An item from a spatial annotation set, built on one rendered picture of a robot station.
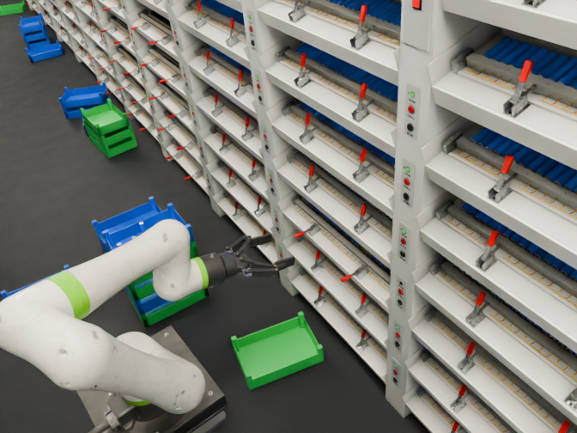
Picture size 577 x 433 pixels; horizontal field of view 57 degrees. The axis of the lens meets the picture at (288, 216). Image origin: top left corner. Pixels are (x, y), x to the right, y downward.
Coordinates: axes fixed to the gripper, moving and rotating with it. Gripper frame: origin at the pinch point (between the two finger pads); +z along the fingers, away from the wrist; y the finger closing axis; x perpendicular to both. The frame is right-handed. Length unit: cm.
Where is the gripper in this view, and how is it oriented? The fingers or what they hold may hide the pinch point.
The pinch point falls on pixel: (279, 249)
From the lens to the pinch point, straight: 164.6
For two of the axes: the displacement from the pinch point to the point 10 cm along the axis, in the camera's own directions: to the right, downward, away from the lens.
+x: 0.9, -8.4, -5.3
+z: 8.4, -2.2, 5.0
